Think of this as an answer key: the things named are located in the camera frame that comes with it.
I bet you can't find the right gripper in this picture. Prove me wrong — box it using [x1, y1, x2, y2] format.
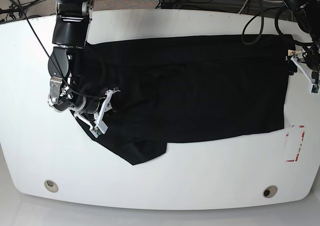
[48, 77, 108, 114]

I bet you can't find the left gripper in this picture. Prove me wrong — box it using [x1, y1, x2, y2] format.
[302, 43, 320, 72]

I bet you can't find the black T-shirt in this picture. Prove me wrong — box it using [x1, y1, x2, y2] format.
[80, 35, 295, 165]

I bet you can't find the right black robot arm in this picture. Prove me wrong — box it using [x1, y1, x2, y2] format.
[48, 0, 107, 115]

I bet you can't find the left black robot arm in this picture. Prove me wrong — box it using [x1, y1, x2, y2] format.
[275, 0, 320, 71]

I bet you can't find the red tape rectangle marking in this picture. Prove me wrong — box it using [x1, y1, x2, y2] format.
[283, 125, 306, 162]

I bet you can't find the black tripod stand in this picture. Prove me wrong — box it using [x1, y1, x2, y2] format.
[0, 0, 55, 22]

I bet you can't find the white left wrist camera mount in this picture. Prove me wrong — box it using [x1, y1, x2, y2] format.
[286, 50, 320, 95]

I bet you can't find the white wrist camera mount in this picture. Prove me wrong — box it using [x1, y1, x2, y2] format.
[73, 87, 120, 138]
[286, 50, 320, 95]

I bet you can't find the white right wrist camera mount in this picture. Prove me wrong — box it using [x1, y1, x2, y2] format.
[73, 87, 120, 138]

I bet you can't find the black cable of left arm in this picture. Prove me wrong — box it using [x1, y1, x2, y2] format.
[241, 0, 320, 49]

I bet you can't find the left table cable grommet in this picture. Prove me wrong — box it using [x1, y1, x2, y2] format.
[44, 180, 58, 193]

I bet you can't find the table cable grommet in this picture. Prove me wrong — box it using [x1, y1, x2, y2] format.
[262, 185, 277, 198]
[44, 180, 58, 193]

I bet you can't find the right table cable grommet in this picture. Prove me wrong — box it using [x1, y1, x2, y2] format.
[262, 185, 277, 198]

